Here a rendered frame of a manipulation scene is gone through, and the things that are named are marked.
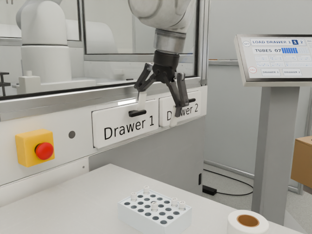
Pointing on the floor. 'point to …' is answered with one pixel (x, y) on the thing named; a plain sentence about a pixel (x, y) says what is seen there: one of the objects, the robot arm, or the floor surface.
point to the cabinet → (131, 162)
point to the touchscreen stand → (275, 154)
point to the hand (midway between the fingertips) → (156, 115)
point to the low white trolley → (107, 207)
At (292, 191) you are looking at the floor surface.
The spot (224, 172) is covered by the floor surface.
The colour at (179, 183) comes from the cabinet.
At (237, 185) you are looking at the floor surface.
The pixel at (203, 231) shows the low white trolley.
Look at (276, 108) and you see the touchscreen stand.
